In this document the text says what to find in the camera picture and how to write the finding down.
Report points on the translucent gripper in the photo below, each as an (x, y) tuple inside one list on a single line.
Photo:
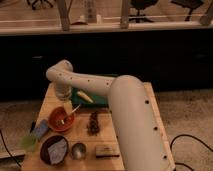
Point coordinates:
[(63, 93)]

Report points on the silver fork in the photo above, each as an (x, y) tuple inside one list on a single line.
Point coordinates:
[(71, 112)]

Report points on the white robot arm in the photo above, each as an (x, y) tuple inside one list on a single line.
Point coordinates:
[(139, 137)]

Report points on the red bowl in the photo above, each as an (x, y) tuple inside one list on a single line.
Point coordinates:
[(59, 120)]

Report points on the dark bowl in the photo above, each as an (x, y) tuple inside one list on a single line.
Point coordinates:
[(44, 149)]

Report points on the yellow corn cob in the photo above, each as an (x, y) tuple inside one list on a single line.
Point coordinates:
[(84, 96)]

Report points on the green tray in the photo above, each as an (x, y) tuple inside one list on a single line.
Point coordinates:
[(95, 99)]

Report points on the blue sponge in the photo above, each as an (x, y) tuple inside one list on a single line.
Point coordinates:
[(41, 129)]

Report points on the dark grape bunch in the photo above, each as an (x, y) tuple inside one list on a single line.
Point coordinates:
[(93, 127)]

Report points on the grey cloth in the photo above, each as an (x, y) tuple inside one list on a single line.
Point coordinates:
[(57, 151)]

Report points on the green cup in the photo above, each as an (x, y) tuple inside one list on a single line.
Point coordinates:
[(29, 143)]

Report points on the small metal cup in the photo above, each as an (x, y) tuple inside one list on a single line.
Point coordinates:
[(78, 151)]

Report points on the brown rectangular block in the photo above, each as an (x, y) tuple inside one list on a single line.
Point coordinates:
[(102, 151)]

